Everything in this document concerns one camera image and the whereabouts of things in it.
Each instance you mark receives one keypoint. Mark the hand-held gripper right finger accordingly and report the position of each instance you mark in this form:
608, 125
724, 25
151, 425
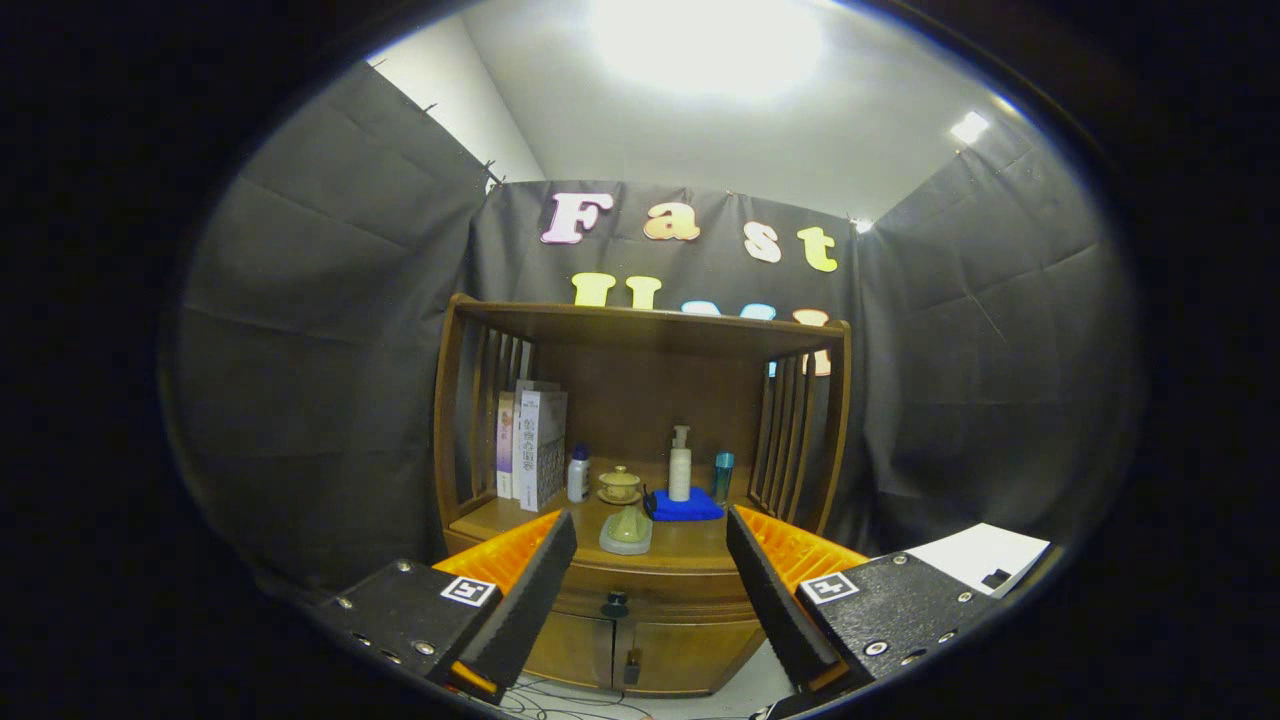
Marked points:
775, 600

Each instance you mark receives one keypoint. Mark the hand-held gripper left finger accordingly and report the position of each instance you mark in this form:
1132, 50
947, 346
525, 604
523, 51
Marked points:
530, 600

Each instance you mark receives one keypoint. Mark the wooden drawer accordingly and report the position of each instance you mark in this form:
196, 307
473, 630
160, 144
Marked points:
670, 595

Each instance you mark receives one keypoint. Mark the pale green scrubbing brush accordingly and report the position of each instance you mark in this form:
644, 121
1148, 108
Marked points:
627, 532

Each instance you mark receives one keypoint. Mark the wooden cabinet door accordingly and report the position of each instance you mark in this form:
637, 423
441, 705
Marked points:
690, 655
575, 650

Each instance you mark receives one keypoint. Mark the wooden countertop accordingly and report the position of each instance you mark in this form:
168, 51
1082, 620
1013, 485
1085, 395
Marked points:
690, 545

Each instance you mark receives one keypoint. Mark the white drawer unit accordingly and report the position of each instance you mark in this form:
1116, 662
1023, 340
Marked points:
975, 555

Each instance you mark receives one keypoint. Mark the wooden cabinet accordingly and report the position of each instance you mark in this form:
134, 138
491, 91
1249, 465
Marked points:
650, 390

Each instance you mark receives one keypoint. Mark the blue folded cloth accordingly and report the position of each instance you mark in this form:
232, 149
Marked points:
690, 510

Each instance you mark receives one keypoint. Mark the white bottle blue cap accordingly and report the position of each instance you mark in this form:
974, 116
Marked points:
578, 480

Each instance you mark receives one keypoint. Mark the clear blue bottle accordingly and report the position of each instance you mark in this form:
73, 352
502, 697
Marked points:
723, 478

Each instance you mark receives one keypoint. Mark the yellow lidded tea cup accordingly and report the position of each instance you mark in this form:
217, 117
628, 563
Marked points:
620, 487

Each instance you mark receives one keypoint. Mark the white patterned book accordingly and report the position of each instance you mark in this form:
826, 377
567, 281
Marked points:
540, 450

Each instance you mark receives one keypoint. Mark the purple pink book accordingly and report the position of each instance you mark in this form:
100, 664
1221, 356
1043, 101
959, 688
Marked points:
505, 450

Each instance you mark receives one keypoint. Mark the white pump bottle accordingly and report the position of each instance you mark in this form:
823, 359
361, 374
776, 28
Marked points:
680, 470

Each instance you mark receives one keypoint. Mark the black backdrop cloth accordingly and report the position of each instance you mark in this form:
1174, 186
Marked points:
330, 350

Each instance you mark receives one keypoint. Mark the small ceiling light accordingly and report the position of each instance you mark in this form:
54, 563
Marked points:
969, 127

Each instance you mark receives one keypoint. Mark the large ceiling light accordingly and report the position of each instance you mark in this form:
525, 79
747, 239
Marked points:
705, 40

